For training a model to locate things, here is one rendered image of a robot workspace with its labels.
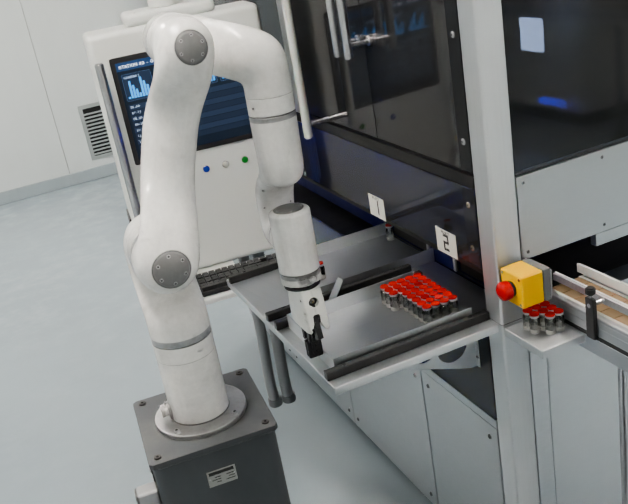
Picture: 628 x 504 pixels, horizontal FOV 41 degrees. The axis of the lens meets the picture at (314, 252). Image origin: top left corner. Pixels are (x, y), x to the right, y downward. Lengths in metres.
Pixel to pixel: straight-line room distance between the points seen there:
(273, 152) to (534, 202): 0.57
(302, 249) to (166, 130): 0.36
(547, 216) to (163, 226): 0.81
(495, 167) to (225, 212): 1.09
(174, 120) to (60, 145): 5.60
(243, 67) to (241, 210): 1.10
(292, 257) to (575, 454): 0.91
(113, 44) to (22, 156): 4.68
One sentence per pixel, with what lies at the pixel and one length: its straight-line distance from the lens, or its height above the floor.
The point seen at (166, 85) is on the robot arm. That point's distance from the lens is 1.48.
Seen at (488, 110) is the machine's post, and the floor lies 1.36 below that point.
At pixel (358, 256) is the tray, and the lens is 2.30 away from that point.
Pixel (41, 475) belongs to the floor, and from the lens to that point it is 3.40.
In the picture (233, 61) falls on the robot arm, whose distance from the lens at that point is 1.56.
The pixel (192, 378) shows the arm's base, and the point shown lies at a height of 0.98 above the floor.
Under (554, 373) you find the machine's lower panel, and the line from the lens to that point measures 2.02.
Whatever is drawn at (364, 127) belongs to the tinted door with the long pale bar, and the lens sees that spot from 2.20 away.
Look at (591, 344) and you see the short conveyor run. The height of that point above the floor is 0.86.
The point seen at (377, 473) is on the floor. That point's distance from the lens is 2.93.
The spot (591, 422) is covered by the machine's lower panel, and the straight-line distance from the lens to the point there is 2.17.
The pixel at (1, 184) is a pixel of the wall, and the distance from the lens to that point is 7.12.
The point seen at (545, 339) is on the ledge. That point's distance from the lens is 1.81.
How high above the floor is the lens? 1.78
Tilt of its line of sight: 22 degrees down
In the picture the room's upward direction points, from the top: 10 degrees counter-clockwise
